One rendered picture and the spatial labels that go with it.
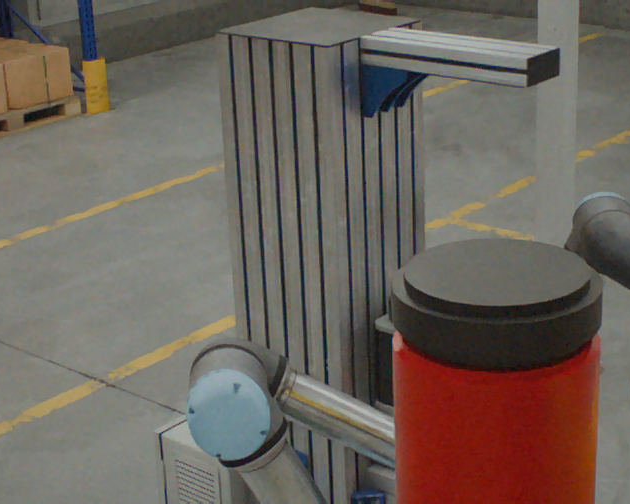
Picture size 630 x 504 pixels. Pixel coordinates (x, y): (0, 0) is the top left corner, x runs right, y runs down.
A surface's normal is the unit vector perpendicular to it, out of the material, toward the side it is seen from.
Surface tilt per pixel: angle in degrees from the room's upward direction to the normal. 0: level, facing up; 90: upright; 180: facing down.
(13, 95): 90
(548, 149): 90
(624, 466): 0
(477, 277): 0
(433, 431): 90
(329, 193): 90
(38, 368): 0
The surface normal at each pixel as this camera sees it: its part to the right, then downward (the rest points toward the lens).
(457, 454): -0.47, 0.33
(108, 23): 0.44, -0.62
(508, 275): -0.04, -0.94
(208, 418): -0.01, 0.23
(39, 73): 0.75, 0.17
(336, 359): -0.65, 0.29
